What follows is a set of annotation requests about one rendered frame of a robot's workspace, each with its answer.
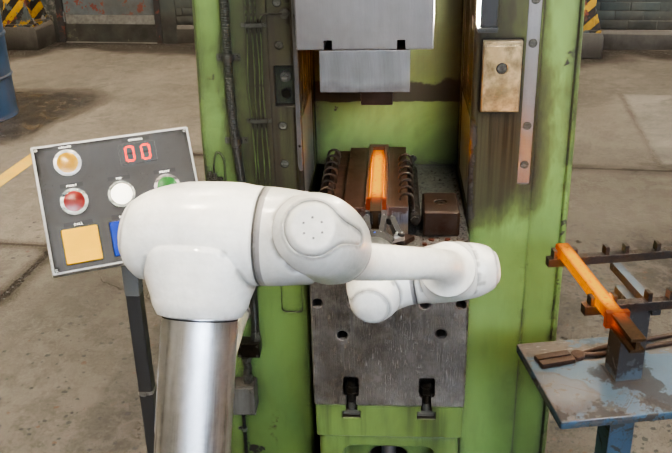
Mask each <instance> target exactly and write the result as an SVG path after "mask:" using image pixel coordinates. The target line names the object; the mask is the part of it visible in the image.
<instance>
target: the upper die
mask: <svg viewBox="0 0 672 453"><path fill-rule="evenodd" d="M319 73H320V92H410V49H405V40H397V50H332V40H331V41H327V42H326V45H325V48H324V50H319Z"/></svg>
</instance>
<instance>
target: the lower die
mask: <svg viewBox="0 0 672 453"><path fill-rule="evenodd" d="M373 147H385V171H384V197H386V210H387V216H390V215H394V216H395V218H396V220H397V223H398V225H399V227H400V230H402V231H403V232H404V233H407V234H408V209H409V207H408V195H404V196H403V197H402V198H401V200H399V196H400V195H401V194H402V193H404V192H408V188H403V189H402V191H401V193H399V189H400V187H402V186H403V185H408V183H407V181H403V182H402V183H401V186H399V185H398V184H399V182H400V180H402V179H404V178H407V174H404V175H402V176H401V179H398V177H399V175H400V173H399V172H398V170H399V168H400V167H401V166H403V165H407V162H406V161H404V162H402V163H401V166H398V163H399V162H400V161H401V160H403V159H406V155H405V156H402V157H401V159H400V160H398V157H399V156H400V155H401V154H403V153H406V147H389V144H369V148H351V150H350V151H340V152H341V158H340V164H339V171H338V176H336V172H335V170H333V169H332V170H331V173H333V174H334V175H335V176H336V177H337V184H336V189H335V190H334V189H333V190H334V192H335V197H338V198H340V199H341V200H343V201H345V202H346V203H348V204H349V205H350V206H351V207H353V208H354V209H355V210H356V211H357V212H358V214H359V215H361V216H364V212H365V210H366V197H369V196H370V181H371V166H372V151H373ZM386 232H387V233H388V234H390V235H392V236H393V234H392V231H391V229H390V226H389V224H387V228H386Z"/></svg>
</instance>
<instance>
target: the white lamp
mask: <svg viewBox="0 0 672 453"><path fill-rule="evenodd" d="M111 196H112V198H113V200H114V201H115V202H117V203H120V204H124V203H127V202H128V201H130V199H131V197H132V190H131V188H130V187H129V186H128V185H126V184H117V185H115V186H114V187H113V189H112V191H111Z"/></svg>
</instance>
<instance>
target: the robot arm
mask: <svg viewBox="0 0 672 453"><path fill-rule="evenodd" d="M387 224H389V226H390V229H391V231H392V234H393V236H394V237H393V236H392V235H390V234H388V233H387V232H386V228H387ZM371 225H373V214H372V213H370V210H365V212H364V216H361V215H359V214H358V212H357V211H356V210H355V209H354V208H353V207H351V206H350V205H349V204H348V203H346V202H345V201H343V200H341V199H340V198H338V197H335V196H333V195H330V194H326V193H319V192H306V191H301V190H294V189H288V188H280V187H270V186H258V185H253V184H248V183H243V182H217V181H198V182H183V183H177V184H171V185H167V186H163V187H159V188H156V189H153V190H151V191H148V192H146V193H144V194H142V195H140V196H139V197H137V198H136V199H134V200H132V201H131V202H130V203H129V204H128V205H127V207H126V208H125V210H124V212H123V214H122V216H121V219H120V222H119V227H118V235H117V241H118V250H119V253H120V255H121V258H122V261H123V263H124V265H125V266H126V267H127V269H128V270H129V271H130V272H131V273H132V274H133V275H134V276H135V277H137V278H139V279H143V280H145V282H146V285H147V288H148V291H149V294H150V299H151V303H152V306H153V308H154V310H155V311H156V313H157V315H160V316H162V322H161V328H160V344H159V360H158V376H157V393H156V409H155V425H154V433H155V439H154V453H231V437H232V420H233V403H234V386H235V369H236V352H237V334H238V319H239V318H242V317H243V315H244V314H245V312H246V311H247V309H248V307H249V304H250V300H251V298H252V295H253V293H254V290H255V288H256V286H290V285H311V284H313V283H314V282H317V283H321V284H326V285H335V284H345V283H346V289H347V295H348V298H349V303H350V307H351V309H352V311H353V313H354V314H355V315H356V316H357V317H358V318H359V319H360V320H362V321H364V322H367V323H380V322H382V321H384V320H386V319H387V318H389V317H390V316H392V315H393V314H394V313H395V312H396V311H397V310H399V309H401V308H403V307H406V306H409V305H413V304H417V303H418V304H422V303H431V304H435V303H448V302H456V301H462V300H467V299H472V298H477V297H480V296H482V295H484V294H486V293H488V292H490V291H491V290H493V289H494V288H495V287H496V285H497V284H498V283H499V281H500V277H501V269H500V262H499V258H498V256H497V254H496V252H495V251H493V250H492V249H491V248H490V247H488V246H486V245H483V244H479V243H471V242H469V243H465V242H461V241H456V242H441V243H438V244H433V245H429V246H426V247H412V246H400V245H395V243H397V242H398V243H399V244H405V233H404V232H403V231H402V230H400V227H399V225H398V223H397V220H396V218H395V216H394V215H390V216H387V210H382V208H381V213H379V214H378V225H380V226H379V230H371Z"/></svg>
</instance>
